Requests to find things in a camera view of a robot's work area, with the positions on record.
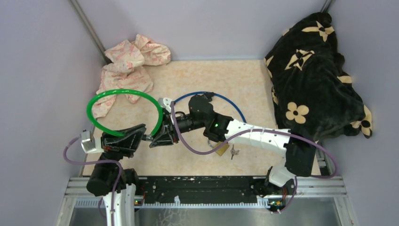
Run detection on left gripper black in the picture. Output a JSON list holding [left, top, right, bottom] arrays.
[[95, 123, 146, 170]]

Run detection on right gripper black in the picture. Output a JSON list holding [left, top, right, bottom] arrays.
[[148, 113, 206, 146]]

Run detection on green cable lock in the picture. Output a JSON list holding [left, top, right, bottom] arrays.
[[86, 89, 163, 137]]

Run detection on large brass padlock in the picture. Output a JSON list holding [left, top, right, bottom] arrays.
[[207, 140, 230, 156]]

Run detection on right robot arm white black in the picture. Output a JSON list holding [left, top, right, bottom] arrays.
[[149, 92, 316, 194]]

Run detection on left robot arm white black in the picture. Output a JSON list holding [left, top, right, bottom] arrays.
[[80, 124, 146, 226]]

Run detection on keys of large padlock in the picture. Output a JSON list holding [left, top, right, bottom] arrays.
[[230, 145, 240, 160]]

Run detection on pink patterned cloth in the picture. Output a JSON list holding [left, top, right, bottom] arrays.
[[91, 34, 172, 119]]

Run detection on black floral blanket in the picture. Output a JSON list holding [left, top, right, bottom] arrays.
[[264, 12, 373, 142]]

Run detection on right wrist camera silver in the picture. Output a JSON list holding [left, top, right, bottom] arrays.
[[158, 97, 173, 113]]

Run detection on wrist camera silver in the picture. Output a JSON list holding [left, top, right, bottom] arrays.
[[80, 130, 104, 154], [158, 97, 173, 113]]

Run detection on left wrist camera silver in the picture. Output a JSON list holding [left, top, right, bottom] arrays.
[[80, 130, 104, 154]]

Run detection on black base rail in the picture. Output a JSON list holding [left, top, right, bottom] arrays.
[[120, 168, 284, 210]]

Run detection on blue cable lock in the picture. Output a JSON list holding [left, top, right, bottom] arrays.
[[173, 91, 247, 124]]

